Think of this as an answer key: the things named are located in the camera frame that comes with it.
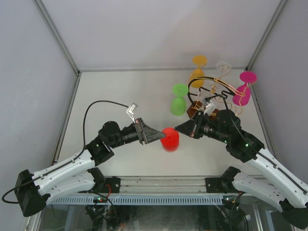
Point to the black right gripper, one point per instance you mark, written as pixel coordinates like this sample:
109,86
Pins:
191,127

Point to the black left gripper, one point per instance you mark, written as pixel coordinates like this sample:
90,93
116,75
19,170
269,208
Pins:
146,134

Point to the red wine glass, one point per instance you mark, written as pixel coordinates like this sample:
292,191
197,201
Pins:
171,140

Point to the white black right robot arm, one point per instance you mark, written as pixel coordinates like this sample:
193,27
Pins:
285,192

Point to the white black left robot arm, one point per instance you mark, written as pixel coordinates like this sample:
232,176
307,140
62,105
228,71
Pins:
34,191

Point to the brown wooden rack base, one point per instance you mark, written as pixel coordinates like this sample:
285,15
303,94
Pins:
193,111

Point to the green wine glass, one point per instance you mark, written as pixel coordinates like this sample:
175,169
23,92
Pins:
178,104

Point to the clear wine glass front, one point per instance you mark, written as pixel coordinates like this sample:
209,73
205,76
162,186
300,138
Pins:
203,95

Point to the clear wine glass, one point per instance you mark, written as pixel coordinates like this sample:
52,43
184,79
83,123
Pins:
224,69
203,95

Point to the pink wine glass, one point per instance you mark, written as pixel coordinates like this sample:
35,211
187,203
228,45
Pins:
243,92

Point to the yellow wine glass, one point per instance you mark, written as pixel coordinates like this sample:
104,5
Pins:
200,61

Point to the clear wine glass back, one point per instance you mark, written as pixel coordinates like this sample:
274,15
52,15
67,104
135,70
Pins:
224,69

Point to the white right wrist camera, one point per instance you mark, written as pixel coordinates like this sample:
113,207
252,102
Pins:
209,106

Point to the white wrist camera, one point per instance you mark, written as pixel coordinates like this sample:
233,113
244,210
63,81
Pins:
209,106
130,111

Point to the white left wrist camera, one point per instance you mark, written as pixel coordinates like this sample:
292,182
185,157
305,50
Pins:
130,111

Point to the aluminium mounting rail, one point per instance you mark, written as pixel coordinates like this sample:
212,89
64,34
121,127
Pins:
166,185

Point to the gold wire glass rack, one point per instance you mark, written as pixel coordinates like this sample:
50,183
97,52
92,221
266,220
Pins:
218,87

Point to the blue slotted cable duct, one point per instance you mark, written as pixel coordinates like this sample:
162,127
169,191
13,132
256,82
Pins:
140,200

